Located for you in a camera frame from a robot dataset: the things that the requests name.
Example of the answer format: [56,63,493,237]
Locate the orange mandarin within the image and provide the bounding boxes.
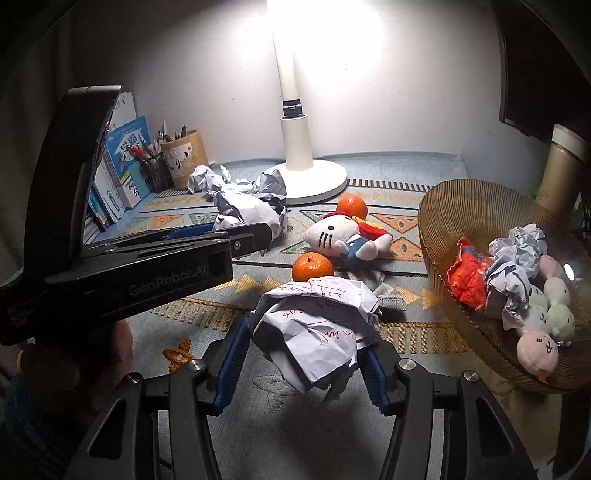
[291,252,335,282]
[335,193,368,220]

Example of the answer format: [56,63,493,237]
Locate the paper with red writing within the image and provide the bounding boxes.
[249,276,381,402]

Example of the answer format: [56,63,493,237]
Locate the orange snack packet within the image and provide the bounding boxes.
[447,237,493,312]

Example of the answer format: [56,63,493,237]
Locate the three-ball plush toy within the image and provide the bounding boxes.
[517,255,575,383]

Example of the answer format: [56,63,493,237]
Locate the crumpled lined paper ball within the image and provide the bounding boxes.
[213,167,287,240]

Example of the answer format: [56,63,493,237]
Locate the crumpled paper ball left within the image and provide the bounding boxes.
[186,165,231,195]

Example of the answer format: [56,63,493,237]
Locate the stack of flat books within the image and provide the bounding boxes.
[82,211,104,245]

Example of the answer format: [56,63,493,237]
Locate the black mesh pen holder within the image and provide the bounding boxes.
[139,152,174,193]

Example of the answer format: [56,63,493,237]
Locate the cardboard pen holder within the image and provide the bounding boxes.
[161,130,209,190]

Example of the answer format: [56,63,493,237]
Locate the blue workbook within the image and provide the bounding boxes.
[104,116,150,209]

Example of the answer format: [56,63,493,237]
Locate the white desk lamp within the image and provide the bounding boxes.
[266,1,348,205]

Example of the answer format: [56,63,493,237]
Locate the patterned blue table mat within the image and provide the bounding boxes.
[82,151,555,480]

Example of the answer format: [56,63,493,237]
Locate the Hello Kitty plush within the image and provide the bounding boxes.
[304,212,394,271]

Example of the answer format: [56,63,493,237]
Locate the crumpled paper in bowl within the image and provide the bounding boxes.
[484,223,547,330]

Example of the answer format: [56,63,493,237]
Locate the amber glass bowl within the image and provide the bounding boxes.
[418,179,590,393]

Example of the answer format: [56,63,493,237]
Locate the beige thermos bottle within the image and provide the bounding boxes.
[536,124,589,214]

